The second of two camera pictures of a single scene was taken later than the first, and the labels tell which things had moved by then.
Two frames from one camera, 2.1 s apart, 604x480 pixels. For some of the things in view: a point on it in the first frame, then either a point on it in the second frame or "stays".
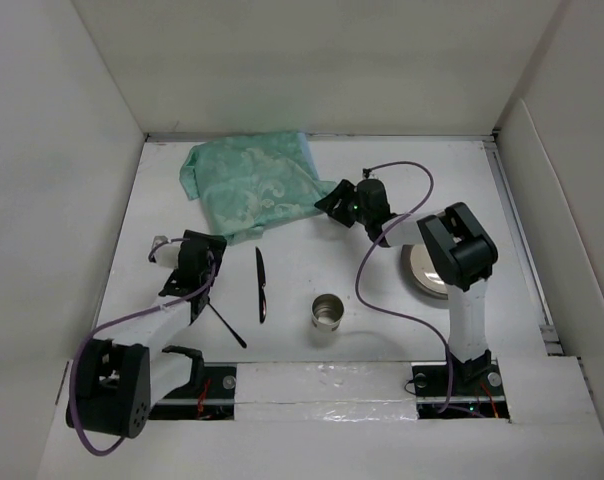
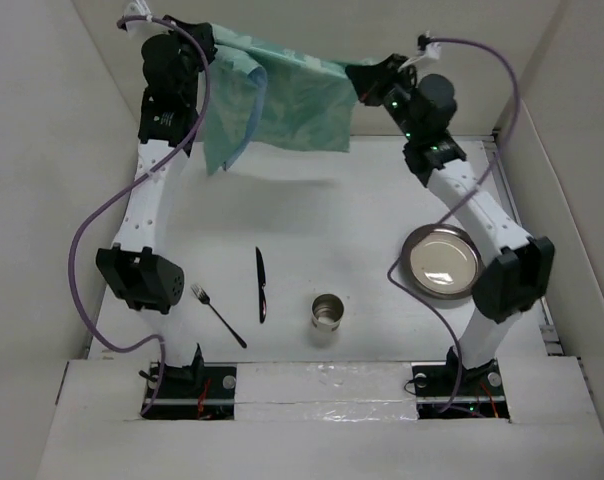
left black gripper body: (216, 250) -> (193, 62)
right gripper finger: (342, 204) -> (372, 81)
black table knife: (261, 284) stays
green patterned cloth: (250, 183) -> (256, 91)
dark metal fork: (235, 335) stays
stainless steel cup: (326, 312) stays
